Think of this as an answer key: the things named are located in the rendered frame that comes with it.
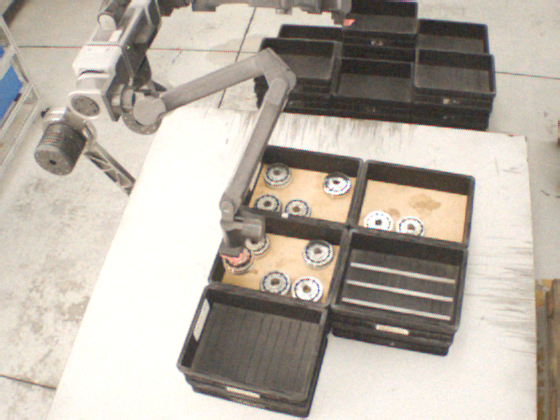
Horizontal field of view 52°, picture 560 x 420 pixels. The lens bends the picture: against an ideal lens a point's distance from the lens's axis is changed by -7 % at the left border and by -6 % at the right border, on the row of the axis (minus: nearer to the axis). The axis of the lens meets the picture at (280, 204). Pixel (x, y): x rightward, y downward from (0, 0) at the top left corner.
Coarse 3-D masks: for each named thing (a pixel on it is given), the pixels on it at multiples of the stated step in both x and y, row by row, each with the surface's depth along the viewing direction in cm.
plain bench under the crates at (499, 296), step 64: (192, 128) 264; (320, 128) 257; (384, 128) 254; (448, 128) 251; (192, 192) 243; (512, 192) 229; (128, 256) 228; (192, 256) 226; (512, 256) 213; (128, 320) 212; (512, 320) 198; (64, 384) 199; (128, 384) 197; (320, 384) 192; (384, 384) 190; (448, 384) 188; (512, 384) 185
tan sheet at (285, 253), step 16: (272, 240) 211; (288, 240) 211; (304, 240) 210; (272, 256) 207; (288, 256) 207; (336, 256) 205; (256, 272) 204; (288, 272) 203; (304, 272) 203; (320, 272) 202; (256, 288) 201
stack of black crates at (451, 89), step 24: (432, 48) 298; (432, 72) 303; (456, 72) 301; (480, 72) 300; (432, 96) 286; (456, 96) 284; (480, 96) 280; (432, 120) 299; (456, 120) 296; (480, 120) 293
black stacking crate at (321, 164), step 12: (264, 156) 228; (276, 156) 226; (288, 156) 224; (300, 156) 223; (312, 156) 221; (324, 156) 219; (300, 168) 228; (312, 168) 226; (324, 168) 225; (336, 168) 223; (348, 168) 221; (252, 192) 223
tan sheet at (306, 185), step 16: (304, 176) 226; (320, 176) 226; (256, 192) 224; (272, 192) 223; (288, 192) 223; (304, 192) 222; (320, 192) 221; (352, 192) 220; (320, 208) 217; (336, 208) 217
